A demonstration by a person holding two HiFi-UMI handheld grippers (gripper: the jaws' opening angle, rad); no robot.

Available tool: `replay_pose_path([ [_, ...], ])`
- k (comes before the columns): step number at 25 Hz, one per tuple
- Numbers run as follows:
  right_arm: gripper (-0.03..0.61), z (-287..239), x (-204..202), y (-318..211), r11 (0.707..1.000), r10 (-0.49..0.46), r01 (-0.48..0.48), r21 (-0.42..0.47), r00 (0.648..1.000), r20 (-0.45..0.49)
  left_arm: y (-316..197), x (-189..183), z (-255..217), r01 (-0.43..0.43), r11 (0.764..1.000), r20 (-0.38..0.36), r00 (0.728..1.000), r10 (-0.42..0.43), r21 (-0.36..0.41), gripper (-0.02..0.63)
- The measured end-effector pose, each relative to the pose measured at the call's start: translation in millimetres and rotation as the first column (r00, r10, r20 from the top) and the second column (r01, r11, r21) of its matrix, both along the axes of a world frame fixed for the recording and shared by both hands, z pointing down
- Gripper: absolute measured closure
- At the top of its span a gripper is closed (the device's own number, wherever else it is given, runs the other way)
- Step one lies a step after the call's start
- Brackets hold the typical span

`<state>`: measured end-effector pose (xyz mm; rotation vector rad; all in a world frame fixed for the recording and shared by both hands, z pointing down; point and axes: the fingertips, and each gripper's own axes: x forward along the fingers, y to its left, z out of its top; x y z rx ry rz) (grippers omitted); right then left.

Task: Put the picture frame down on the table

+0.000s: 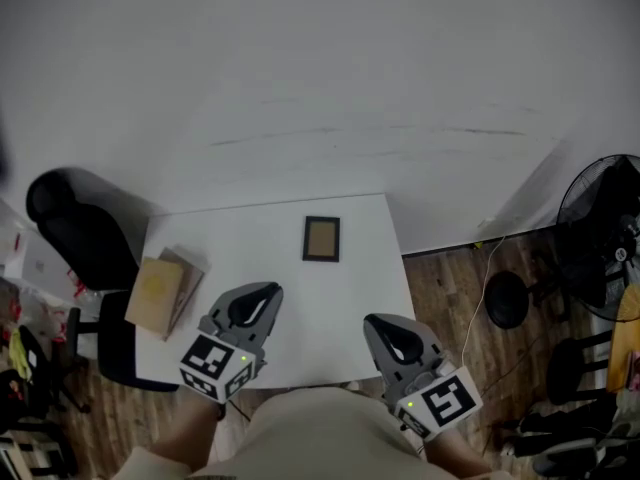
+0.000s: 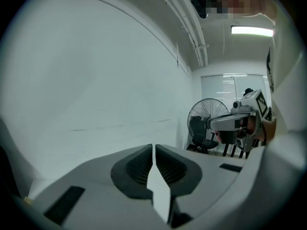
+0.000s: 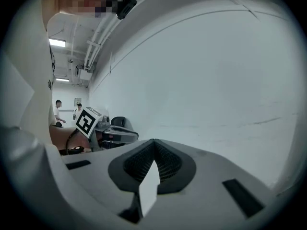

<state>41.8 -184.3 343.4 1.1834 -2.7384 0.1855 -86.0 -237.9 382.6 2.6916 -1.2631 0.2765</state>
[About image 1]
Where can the black office chair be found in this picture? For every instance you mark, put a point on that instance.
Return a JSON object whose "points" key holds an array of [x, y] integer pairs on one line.
{"points": [[85, 228]]}

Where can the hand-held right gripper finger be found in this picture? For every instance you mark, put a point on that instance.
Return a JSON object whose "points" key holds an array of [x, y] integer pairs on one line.
{"points": [[380, 363], [425, 343]]}

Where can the black picture frame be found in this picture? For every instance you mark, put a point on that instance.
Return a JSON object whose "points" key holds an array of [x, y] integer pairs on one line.
{"points": [[321, 239]]}

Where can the round yellow table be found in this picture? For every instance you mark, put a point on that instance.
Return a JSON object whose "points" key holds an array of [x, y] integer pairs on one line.
{"points": [[620, 348]]}

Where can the tan cardboard box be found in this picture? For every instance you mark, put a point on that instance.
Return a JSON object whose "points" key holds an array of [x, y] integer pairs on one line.
{"points": [[152, 293]]}

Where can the black bag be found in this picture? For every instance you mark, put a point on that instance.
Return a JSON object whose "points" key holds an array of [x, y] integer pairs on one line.
{"points": [[20, 388]]}

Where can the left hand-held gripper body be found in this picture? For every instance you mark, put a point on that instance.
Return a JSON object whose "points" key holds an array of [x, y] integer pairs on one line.
{"points": [[215, 363]]}

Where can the dark plastic chair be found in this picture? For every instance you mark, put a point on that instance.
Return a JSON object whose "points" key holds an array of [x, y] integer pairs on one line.
{"points": [[565, 458]]}

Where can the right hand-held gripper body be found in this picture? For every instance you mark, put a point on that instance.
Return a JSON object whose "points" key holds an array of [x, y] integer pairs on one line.
{"points": [[445, 403]]}

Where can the pile of clear storage boxes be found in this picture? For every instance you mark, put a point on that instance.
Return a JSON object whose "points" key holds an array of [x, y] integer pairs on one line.
{"points": [[45, 268]]}

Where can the black standing fan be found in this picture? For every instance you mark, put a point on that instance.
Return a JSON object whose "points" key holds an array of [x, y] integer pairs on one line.
{"points": [[590, 228]]}

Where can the person's right forearm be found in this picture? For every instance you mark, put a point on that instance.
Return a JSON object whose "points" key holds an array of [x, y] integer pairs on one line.
{"points": [[455, 450]]}

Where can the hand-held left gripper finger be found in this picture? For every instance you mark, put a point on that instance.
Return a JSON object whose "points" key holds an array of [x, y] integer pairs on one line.
{"points": [[220, 308], [270, 315]]}

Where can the white desk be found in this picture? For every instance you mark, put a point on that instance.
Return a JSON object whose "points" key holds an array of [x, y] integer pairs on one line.
{"points": [[240, 238]]}

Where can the person's left forearm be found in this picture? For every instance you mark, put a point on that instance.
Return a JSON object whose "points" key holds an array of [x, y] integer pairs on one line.
{"points": [[192, 428]]}

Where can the person's beige clothing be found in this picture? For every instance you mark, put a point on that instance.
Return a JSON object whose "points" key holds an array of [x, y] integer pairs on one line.
{"points": [[325, 438]]}

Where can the yellow cloth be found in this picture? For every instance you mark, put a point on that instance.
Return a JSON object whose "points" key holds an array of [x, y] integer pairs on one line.
{"points": [[20, 355]]}

